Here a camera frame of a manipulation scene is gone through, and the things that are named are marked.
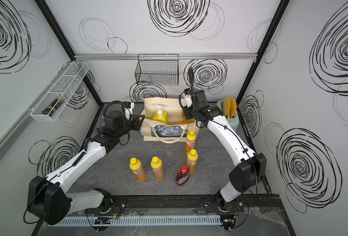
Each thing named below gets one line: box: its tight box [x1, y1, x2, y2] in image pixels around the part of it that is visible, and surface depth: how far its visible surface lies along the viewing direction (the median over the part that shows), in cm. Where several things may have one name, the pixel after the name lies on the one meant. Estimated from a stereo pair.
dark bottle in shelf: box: [41, 97, 64, 118], surface depth 69 cm
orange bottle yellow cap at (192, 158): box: [186, 148, 199, 174], surface depth 72 cm
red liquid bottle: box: [175, 165, 190, 186], surface depth 71 cm
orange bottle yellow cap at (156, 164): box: [150, 156, 165, 180], surface depth 69 cm
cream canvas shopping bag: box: [140, 97, 200, 144], surface depth 88 cm
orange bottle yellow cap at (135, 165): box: [129, 157, 147, 182], surface depth 69 cm
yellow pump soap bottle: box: [152, 104, 168, 125], surface depth 86 cm
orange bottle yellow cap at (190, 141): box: [185, 129, 197, 155], surface depth 80 cm
